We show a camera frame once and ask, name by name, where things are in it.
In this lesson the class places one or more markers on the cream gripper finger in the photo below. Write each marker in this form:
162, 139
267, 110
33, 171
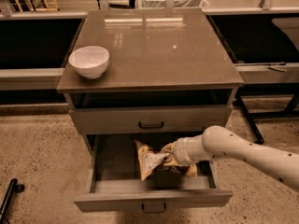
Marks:
171, 161
169, 148

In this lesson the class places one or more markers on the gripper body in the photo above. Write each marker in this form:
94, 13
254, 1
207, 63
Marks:
179, 152

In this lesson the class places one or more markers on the brown chip bag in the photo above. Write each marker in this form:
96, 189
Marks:
150, 161

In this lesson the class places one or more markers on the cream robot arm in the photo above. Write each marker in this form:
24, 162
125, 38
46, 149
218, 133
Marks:
217, 142

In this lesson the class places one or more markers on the closed grey upper drawer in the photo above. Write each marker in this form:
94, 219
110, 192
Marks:
166, 119

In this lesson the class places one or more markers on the open grey middle drawer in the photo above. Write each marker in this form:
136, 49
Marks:
114, 182

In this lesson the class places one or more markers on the grey drawer cabinet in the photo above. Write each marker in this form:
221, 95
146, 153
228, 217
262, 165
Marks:
157, 58

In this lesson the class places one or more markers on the black stand leg right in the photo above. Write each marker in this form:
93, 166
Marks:
288, 112

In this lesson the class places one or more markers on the black stand leg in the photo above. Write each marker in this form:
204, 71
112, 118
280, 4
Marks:
288, 112
14, 187

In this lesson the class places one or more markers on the white ceramic bowl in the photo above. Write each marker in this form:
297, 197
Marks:
90, 62

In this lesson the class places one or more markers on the black stand leg left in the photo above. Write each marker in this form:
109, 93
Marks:
14, 187

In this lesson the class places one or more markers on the white wire basket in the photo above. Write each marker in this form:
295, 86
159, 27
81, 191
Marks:
145, 4

